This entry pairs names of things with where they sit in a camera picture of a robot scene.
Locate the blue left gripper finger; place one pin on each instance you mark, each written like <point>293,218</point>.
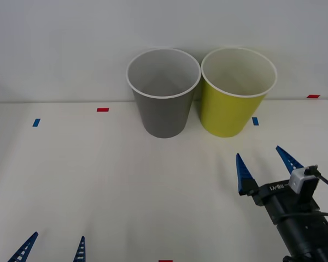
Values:
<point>80,251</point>
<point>24,249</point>

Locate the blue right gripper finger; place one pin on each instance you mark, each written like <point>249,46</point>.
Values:
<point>289,162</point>
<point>244,174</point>

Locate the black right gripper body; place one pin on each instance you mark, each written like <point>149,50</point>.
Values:
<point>278,202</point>

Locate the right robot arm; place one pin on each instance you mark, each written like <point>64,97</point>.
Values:
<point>309,234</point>

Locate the yellow-green plastic waste bin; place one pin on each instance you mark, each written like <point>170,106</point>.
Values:
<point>227,114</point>

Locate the grey plastic waste bin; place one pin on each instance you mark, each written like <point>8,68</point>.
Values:
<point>164,117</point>

